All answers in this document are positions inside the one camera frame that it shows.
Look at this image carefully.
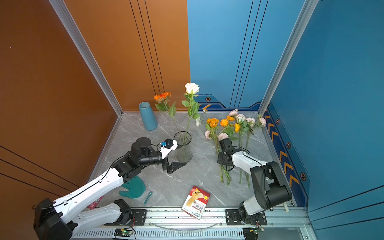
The white ranunculus flower stem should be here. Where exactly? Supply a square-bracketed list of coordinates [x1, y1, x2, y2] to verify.
[196, 117, 201, 127]

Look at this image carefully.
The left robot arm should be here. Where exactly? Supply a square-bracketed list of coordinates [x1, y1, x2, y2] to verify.
[33, 137, 185, 240]

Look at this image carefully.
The cream white rose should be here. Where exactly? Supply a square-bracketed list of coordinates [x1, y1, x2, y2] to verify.
[182, 83, 200, 132]

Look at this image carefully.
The green rubber glove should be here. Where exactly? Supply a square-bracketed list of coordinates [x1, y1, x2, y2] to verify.
[119, 176, 152, 205]

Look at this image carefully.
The green circuit board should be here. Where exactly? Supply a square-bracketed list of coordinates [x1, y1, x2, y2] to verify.
[114, 228, 135, 240]

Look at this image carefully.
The orange flower bunch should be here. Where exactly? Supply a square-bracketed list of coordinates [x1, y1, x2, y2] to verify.
[206, 116, 242, 139]

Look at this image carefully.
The clear glass vase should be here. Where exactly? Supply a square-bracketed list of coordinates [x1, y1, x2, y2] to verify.
[174, 131, 193, 163]

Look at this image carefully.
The red and white box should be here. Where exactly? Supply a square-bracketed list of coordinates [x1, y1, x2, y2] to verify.
[182, 186, 211, 220]

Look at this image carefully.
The pink rose bunch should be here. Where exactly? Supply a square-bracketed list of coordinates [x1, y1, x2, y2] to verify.
[227, 108, 268, 189]

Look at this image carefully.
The pink peony flower stem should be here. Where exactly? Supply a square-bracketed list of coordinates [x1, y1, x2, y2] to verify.
[204, 130, 231, 186]

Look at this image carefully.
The orange gerbera flower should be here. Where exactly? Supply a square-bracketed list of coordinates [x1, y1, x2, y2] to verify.
[153, 92, 179, 131]

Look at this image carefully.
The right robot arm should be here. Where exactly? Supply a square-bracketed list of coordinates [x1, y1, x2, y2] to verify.
[218, 139, 293, 225]

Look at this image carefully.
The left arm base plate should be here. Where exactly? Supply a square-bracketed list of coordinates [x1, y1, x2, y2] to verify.
[105, 209, 147, 226]

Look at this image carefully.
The pink snack packet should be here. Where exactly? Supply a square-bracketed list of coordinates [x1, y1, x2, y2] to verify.
[88, 197, 103, 210]

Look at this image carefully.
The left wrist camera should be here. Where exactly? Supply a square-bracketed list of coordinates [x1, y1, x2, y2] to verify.
[160, 139, 178, 160]

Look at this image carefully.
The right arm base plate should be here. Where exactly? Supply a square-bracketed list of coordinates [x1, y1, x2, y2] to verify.
[225, 209, 268, 226]

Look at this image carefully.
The teal cylindrical vase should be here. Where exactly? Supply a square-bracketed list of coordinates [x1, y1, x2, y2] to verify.
[139, 102, 158, 131]

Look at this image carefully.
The right circuit board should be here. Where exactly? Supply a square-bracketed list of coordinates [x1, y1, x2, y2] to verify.
[243, 226, 265, 240]

